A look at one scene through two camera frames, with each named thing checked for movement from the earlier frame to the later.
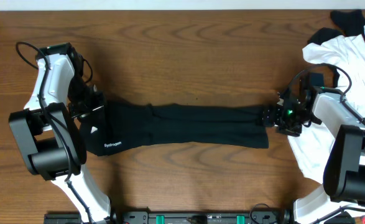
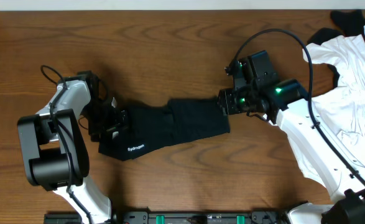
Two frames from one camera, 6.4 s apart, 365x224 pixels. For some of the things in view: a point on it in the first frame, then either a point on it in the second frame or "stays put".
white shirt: (357, 59) stays put
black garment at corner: (352, 22) stays put
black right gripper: (293, 132) -> (229, 106)
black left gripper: (98, 106) -> (116, 121)
